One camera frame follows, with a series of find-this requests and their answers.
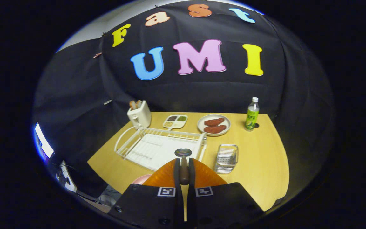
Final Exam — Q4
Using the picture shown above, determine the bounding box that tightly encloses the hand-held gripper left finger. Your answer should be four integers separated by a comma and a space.
108, 158, 184, 229

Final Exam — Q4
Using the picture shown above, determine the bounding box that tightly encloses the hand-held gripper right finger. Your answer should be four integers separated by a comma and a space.
188, 158, 264, 229

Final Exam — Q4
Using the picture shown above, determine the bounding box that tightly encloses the metal spoon with brown handle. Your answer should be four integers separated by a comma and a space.
174, 148, 192, 186

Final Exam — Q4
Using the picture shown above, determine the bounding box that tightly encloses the white wire dish rack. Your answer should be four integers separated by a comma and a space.
114, 126, 207, 172

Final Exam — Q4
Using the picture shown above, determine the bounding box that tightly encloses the pink plate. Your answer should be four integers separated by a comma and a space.
132, 174, 153, 185

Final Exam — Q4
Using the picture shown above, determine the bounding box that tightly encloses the metal wire basket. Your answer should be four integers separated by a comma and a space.
214, 144, 239, 174

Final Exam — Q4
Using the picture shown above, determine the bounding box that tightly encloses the white compartment dish with beans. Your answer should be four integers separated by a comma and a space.
162, 114, 188, 130

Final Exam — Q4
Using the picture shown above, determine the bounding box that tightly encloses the beige plate with meat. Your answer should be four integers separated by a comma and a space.
197, 114, 231, 136

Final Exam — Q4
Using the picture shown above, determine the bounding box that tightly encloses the reddish brown meat piece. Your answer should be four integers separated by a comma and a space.
204, 118, 225, 127
204, 125, 227, 134

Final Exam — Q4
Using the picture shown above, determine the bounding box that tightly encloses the white toaster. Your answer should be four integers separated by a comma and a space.
127, 101, 152, 129

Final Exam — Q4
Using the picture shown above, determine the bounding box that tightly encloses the green label drink bottle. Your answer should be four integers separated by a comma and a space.
245, 97, 260, 131

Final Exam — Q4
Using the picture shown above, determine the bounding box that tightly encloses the lit computer screen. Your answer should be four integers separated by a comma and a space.
33, 122, 55, 163

